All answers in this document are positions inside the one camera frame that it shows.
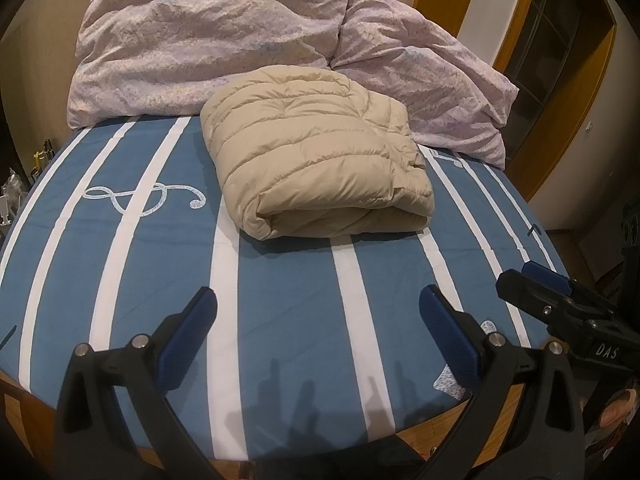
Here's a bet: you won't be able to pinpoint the beige quilted down jacket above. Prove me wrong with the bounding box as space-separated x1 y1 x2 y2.
200 66 435 241

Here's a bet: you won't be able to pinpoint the person's right hand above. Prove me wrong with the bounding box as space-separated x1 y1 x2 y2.
600 391 640 435

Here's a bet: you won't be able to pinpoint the cluttered side desk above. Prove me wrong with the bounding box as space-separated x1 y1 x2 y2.
0 170 31 226

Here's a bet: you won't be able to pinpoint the wooden framed glass door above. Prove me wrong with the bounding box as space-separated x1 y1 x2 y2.
492 0 621 161

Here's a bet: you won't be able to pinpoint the pens in holder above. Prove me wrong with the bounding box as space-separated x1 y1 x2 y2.
29 139 55 181

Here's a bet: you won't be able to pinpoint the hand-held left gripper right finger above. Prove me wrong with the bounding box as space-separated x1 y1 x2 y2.
419 285 586 480

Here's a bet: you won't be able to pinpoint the pink floral duvet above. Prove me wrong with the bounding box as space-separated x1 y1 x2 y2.
67 0 521 168

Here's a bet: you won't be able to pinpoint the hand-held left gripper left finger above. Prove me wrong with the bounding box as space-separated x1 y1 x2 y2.
55 286 219 480

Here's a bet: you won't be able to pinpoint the blue white striped bed sheet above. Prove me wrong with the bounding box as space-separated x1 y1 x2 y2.
0 112 571 463

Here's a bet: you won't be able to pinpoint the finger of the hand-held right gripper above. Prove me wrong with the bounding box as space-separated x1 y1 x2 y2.
496 269 577 332
522 261 574 299

